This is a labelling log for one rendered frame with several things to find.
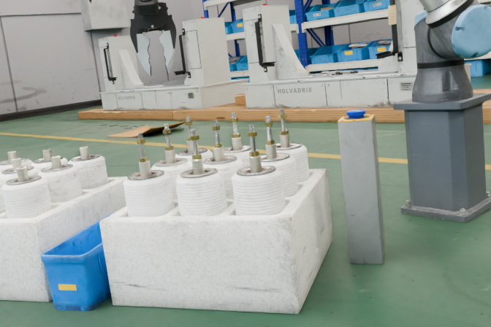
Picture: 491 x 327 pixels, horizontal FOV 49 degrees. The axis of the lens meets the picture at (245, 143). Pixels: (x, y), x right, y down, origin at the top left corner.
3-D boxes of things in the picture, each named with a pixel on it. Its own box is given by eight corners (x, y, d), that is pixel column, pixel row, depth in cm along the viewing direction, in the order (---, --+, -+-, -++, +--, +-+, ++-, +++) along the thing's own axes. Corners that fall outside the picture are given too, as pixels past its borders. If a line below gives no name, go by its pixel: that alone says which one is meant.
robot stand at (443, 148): (432, 195, 160) (426, 94, 156) (497, 203, 147) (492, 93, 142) (400, 213, 148) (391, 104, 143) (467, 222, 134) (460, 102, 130)
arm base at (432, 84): (429, 95, 153) (427, 60, 152) (483, 93, 142) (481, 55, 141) (401, 103, 143) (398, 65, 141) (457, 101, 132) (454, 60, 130)
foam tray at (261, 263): (190, 239, 147) (181, 174, 144) (333, 239, 134) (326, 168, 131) (112, 306, 110) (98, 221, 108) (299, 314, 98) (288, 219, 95)
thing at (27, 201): (34, 249, 130) (21, 176, 127) (68, 249, 127) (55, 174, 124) (6, 265, 121) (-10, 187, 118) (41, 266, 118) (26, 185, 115)
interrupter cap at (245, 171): (265, 177, 98) (265, 174, 98) (229, 177, 102) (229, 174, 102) (282, 168, 105) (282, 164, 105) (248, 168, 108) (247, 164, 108)
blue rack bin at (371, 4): (385, 11, 650) (384, -7, 646) (415, 6, 622) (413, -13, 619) (362, 12, 616) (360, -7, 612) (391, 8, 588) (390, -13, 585)
